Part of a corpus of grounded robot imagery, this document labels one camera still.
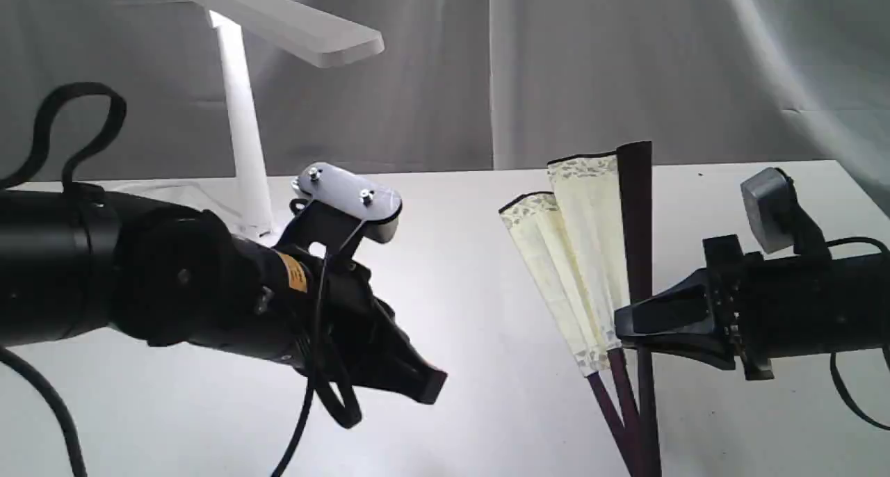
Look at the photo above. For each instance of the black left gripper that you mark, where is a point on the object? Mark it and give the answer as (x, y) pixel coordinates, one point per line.
(301, 312)

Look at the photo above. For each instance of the white desk lamp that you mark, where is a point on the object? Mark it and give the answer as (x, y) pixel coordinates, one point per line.
(318, 38)

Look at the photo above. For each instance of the grey backdrop curtain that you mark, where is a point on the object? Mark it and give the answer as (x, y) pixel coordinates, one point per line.
(473, 84)

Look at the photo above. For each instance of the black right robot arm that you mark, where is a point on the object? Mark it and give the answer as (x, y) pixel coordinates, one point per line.
(815, 307)

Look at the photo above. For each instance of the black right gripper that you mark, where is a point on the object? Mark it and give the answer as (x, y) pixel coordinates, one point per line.
(713, 316)

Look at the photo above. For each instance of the cream paper folding fan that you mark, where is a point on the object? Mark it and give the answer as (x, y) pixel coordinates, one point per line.
(587, 244)

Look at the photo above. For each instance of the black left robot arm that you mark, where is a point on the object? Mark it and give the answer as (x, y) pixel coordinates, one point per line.
(166, 275)

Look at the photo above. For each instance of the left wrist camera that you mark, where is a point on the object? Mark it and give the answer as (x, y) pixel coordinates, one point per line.
(338, 209)

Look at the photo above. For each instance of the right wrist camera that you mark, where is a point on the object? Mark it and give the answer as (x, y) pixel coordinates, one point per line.
(776, 217)

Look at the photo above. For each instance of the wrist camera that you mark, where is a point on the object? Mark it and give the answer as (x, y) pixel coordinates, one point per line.
(776, 217)
(338, 209)

